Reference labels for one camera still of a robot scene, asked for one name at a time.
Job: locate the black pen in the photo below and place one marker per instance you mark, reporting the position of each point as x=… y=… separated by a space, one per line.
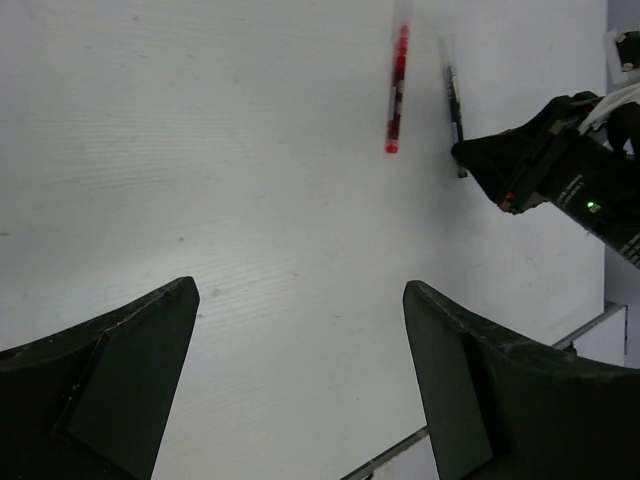
x=447 y=56

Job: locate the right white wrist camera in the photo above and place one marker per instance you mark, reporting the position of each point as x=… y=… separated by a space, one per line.
x=622 y=55

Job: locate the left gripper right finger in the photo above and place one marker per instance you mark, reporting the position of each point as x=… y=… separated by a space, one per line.
x=499 y=405

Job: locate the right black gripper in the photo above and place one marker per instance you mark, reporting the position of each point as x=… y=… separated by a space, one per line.
x=592 y=176

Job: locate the red pen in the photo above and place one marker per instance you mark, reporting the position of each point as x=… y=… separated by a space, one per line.
x=402 y=18

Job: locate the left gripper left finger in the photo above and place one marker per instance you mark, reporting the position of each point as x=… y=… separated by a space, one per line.
x=92 y=401

